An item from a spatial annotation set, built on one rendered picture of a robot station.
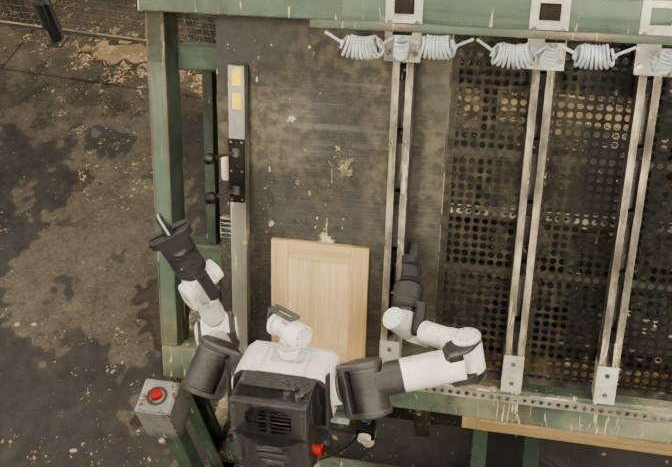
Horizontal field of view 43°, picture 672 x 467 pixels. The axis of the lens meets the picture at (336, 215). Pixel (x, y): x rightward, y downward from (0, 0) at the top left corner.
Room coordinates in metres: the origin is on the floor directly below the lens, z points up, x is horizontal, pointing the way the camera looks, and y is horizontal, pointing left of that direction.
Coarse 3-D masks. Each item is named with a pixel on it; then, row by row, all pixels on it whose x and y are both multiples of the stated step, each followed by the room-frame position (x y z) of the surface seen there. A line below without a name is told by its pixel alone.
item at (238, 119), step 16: (240, 64) 2.02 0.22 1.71; (240, 112) 1.93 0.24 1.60; (240, 128) 1.91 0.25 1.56; (240, 208) 1.78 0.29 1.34; (240, 224) 1.76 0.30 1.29; (240, 240) 1.73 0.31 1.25; (240, 256) 1.71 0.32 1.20; (240, 272) 1.68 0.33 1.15; (240, 288) 1.65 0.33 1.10; (240, 304) 1.63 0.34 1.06; (240, 320) 1.60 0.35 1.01
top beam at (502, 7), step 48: (144, 0) 2.11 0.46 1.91; (192, 0) 2.07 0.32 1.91; (240, 0) 2.03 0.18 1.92; (288, 0) 2.00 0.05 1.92; (336, 0) 1.96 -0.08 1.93; (384, 0) 1.93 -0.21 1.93; (432, 0) 1.89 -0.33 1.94; (480, 0) 1.86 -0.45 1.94; (528, 0) 1.82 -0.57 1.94; (576, 0) 1.79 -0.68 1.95; (624, 0) 1.76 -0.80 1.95
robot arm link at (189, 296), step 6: (180, 288) 1.45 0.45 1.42; (186, 288) 1.44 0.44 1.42; (186, 294) 1.43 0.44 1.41; (192, 294) 1.43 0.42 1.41; (204, 294) 1.49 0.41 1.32; (186, 300) 1.45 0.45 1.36; (192, 300) 1.42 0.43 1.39; (198, 300) 1.43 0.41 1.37; (204, 300) 1.47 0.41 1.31; (210, 300) 1.47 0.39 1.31; (216, 300) 1.48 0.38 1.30; (192, 306) 1.43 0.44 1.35; (198, 306) 1.43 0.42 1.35; (204, 306) 1.44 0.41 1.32; (210, 306) 1.46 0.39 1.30
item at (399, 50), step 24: (408, 48) 1.76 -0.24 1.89; (408, 72) 1.83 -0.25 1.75; (408, 96) 1.80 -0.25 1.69; (408, 120) 1.77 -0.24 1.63; (408, 144) 1.73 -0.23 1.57; (408, 168) 1.70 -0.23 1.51; (408, 192) 1.69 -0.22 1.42; (408, 216) 1.67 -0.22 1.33; (384, 264) 1.56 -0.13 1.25; (384, 288) 1.52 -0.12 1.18; (384, 312) 1.48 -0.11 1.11; (384, 336) 1.44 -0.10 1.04; (384, 360) 1.40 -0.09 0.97
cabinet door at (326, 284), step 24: (288, 240) 1.71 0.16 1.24; (288, 264) 1.67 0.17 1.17; (312, 264) 1.65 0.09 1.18; (336, 264) 1.64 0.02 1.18; (360, 264) 1.62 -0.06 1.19; (288, 288) 1.63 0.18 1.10; (312, 288) 1.61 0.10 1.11; (336, 288) 1.60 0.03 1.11; (360, 288) 1.58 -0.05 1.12; (312, 312) 1.57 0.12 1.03; (336, 312) 1.56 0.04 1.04; (360, 312) 1.54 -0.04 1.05; (312, 336) 1.53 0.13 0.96; (336, 336) 1.51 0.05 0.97; (360, 336) 1.49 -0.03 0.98
